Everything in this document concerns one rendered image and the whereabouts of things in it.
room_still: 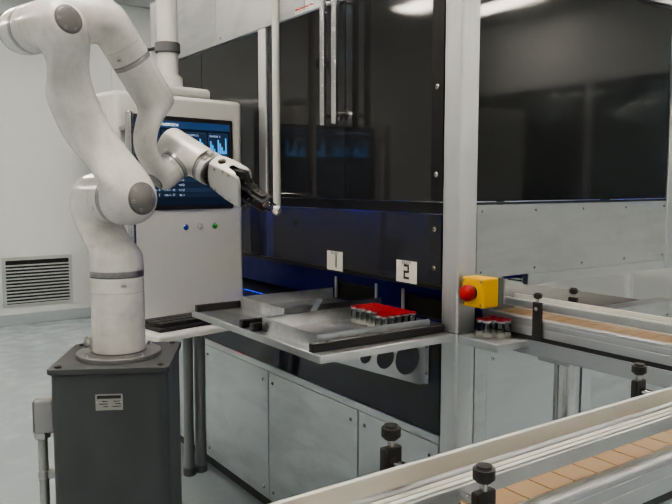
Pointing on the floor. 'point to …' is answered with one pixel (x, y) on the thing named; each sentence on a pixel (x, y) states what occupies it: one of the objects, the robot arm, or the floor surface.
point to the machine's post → (459, 218)
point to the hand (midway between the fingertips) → (260, 200)
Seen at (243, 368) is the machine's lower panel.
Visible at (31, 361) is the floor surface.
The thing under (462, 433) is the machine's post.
